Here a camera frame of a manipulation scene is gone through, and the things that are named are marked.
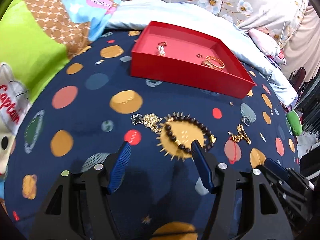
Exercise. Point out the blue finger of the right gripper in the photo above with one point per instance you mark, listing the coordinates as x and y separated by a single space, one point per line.
276 168

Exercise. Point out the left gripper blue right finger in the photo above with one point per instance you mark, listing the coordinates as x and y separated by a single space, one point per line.
203 168

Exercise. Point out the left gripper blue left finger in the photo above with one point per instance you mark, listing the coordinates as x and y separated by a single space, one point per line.
116 166

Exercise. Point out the gold ring red clover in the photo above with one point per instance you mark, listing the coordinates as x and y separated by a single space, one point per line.
164 44

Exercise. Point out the navy planet print bedsheet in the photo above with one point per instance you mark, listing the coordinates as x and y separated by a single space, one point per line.
72 125

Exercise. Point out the green plush cushion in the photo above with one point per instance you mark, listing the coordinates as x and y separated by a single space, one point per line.
294 122

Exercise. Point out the red shallow cardboard box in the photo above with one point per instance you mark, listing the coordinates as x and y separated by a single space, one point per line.
218 71

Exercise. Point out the pink white cartoon pillow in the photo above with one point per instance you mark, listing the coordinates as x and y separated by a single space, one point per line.
268 46

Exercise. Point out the floral grey bedding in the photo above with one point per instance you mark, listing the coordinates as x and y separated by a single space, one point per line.
293 24

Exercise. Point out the colourful cartoon monkey quilt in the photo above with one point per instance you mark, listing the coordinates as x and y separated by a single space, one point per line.
38 38

